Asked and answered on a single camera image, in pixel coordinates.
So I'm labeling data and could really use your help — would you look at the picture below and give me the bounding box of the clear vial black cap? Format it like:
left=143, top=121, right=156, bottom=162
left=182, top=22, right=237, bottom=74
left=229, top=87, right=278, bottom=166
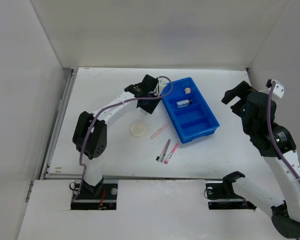
left=176, top=99, right=193, bottom=109

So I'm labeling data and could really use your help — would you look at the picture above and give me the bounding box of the beige makeup sponge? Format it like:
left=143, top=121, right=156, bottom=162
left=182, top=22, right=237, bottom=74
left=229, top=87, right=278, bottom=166
left=184, top=87, right=192, bottom=94

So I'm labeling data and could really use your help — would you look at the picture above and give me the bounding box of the clear plastic bottle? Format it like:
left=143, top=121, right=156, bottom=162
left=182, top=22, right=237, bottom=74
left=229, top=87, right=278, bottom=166
left=140, top=109, right=149, bottom=116

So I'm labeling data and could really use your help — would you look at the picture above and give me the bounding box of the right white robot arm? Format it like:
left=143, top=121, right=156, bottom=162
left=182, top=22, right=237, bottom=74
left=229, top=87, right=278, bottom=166
left=221, top=79, right=300, bottom=240

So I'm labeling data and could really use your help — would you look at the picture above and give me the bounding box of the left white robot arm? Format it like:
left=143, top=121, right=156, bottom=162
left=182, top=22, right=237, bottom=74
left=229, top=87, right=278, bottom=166
left=69, top=74, right=171, bottom=199

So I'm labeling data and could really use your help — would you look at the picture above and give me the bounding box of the cream round powder puff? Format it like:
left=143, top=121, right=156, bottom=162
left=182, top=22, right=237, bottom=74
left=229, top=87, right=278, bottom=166
left=130, top=122, right=148, bottom=138

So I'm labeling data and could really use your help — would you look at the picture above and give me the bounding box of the pink lip pencil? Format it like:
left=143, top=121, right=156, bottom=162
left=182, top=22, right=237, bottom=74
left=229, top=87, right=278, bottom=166
left=150, top=123, right=169, bottom=139

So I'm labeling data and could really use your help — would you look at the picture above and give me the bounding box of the blue compartment tray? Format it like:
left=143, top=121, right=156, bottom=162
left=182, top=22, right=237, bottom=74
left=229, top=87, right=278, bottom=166
left=161, top=77, right=220, bottom=144

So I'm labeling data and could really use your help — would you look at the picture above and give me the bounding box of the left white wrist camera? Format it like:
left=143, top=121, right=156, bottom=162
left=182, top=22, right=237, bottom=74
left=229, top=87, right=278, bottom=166
left=157, top=79, right=167, bottom=96

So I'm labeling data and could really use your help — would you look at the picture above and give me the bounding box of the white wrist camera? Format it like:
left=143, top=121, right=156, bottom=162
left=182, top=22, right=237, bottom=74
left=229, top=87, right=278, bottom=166
left=157, top=79, right=167, bottom=96
left=265, top=79, right=285, bottom=99

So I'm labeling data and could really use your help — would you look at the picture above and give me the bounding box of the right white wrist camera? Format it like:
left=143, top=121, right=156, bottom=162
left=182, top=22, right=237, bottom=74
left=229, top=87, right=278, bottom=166
left=265, top=79, right=285, bottom=99

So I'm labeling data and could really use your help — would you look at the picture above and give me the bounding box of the grey handle makeup brush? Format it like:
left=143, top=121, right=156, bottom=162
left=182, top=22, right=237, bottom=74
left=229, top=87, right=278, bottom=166
left=156, top=139, right=171, bottom=162

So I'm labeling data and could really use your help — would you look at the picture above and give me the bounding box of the pink handle makeup brush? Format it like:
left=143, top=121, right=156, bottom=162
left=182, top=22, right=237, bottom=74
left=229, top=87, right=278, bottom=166
left=163, top=143, right=179, bottom=164

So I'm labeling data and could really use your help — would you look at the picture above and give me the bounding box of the left metal rail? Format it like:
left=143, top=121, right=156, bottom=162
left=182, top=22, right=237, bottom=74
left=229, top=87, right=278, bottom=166
left=36, top=68, right=79, bottom=180

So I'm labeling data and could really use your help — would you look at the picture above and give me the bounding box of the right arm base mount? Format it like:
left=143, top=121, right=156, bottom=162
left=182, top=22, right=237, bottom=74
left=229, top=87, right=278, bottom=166
left=203, top=181, right=257, bottom=211

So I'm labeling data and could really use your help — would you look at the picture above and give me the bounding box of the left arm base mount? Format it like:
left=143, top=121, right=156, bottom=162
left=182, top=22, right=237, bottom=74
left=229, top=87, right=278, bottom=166
left=69, top=179, right=119, bottom=211

